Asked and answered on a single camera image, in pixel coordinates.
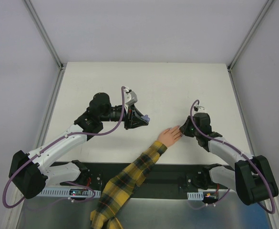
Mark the purple nail polish bottle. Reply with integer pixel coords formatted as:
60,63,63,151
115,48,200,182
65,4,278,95
141,115,150,123

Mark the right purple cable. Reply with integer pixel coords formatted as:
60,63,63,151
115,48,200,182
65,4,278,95
189,99,277,214

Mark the yellow plaid sleeve forearm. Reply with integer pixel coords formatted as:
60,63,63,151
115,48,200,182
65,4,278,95
90,141,167,229

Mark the right aluminium frame post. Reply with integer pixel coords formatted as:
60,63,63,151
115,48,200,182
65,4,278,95
227,0,275,72

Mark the purple cable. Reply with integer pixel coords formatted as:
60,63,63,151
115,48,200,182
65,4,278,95
189,99,277,214
2,85,130,209

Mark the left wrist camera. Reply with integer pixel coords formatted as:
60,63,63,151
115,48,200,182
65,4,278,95
123,87,138,112

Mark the aluminium frame post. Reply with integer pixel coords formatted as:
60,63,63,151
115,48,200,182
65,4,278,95
22,0,64,70
227,0,275,72

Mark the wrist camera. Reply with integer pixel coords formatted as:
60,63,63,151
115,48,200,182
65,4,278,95
193,105,207,114
123,87,138,112

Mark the left aluminium frame post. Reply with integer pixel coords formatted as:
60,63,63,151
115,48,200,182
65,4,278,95
22,0,64,70

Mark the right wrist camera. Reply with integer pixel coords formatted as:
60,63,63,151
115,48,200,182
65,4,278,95
193,105,207,114

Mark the white cable duct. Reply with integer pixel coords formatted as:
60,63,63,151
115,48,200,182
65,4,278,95
187,191,204,201
37,187,101,198

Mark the mannequin hand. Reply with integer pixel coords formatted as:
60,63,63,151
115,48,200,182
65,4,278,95
157,125,182,147

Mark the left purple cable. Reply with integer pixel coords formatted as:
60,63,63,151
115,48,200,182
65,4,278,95
2,85,130,209

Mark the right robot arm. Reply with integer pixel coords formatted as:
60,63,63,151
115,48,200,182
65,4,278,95
180,113,279,206

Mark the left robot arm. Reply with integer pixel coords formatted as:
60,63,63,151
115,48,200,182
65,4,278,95
9,89,150,199

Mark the right white cable duct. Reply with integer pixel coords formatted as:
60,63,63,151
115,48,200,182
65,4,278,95
187,191,204,201

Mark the left white cable duct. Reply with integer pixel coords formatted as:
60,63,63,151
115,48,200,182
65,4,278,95
37,187,101,198

